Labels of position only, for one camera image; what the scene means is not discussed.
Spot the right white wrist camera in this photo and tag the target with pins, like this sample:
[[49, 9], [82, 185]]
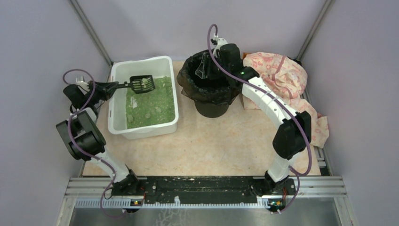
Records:
[[217, 42]]

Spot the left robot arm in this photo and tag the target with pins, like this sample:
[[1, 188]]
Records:
[[84, 141]]

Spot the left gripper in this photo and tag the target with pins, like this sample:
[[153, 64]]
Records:
[[106, 89]]

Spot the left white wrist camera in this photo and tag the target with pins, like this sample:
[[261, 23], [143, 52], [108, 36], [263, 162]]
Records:
[[81, 81]]

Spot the black garbage bag liner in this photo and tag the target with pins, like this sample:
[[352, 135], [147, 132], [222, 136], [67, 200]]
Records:
[[215, 92]]

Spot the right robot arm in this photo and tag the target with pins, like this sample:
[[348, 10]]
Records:
[[293, 127]]

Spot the white plastic litter box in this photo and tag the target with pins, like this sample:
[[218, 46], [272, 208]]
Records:
[[147, 122]]

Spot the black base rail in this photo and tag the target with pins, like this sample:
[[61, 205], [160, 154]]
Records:
[[157, 192]]

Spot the pink floral cloth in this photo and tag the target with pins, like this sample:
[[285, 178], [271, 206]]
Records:
[[288, 80]]

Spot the black litter scoop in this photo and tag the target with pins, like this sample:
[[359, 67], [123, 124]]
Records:
[[139, 84]]

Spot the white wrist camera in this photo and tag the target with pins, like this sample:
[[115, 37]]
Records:
[[81, 81], [217, 42]]

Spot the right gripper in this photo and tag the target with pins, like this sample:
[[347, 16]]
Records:
[[215, 59]]

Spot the black trash bin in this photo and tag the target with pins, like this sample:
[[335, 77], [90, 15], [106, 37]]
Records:
[[211, 110]]

